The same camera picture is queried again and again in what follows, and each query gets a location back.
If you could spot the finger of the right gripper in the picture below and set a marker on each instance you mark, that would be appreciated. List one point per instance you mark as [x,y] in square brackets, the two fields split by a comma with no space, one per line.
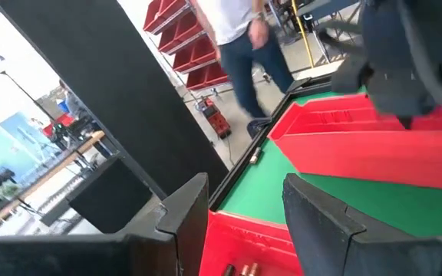
[405,122]

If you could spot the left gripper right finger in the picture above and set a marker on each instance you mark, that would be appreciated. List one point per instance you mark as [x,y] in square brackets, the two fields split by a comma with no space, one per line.
[320,230]

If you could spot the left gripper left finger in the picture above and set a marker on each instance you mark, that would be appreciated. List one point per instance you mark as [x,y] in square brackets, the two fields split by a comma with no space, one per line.
[179,230]

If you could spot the red plastic bin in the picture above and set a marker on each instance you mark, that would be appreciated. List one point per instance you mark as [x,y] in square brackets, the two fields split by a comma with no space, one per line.
[359,153]
[244,245]

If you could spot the black box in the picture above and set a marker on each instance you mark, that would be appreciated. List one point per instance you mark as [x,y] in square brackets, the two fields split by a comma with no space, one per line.
[109,195]

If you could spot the red floor device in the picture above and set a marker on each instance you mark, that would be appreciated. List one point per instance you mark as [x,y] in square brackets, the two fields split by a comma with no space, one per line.
[217,119]

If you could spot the black clamp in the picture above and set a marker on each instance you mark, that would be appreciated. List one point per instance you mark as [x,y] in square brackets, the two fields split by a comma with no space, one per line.
[258,128]

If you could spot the person's hand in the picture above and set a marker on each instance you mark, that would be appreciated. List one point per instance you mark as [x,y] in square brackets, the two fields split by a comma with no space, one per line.
[259,34]

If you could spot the wooden background workbench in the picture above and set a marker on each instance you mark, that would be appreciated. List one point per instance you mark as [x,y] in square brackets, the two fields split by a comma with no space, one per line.
[52,168]

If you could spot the person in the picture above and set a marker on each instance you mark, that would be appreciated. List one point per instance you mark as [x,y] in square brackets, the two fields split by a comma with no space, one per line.
[70,102]
[244,69]

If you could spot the black cabinet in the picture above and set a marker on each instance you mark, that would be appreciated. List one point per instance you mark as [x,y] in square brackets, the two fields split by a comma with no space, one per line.
[109,76]

